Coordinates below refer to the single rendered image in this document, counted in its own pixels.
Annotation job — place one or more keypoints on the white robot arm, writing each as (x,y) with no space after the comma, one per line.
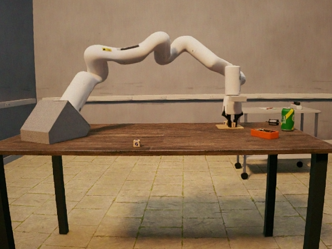
(96,58)

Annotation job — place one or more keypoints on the beige square mat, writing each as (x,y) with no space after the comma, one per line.
(221,126)

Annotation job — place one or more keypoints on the green and yellow drink can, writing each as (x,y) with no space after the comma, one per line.
(287,119)

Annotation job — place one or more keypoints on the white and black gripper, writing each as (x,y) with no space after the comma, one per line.
(232,108)

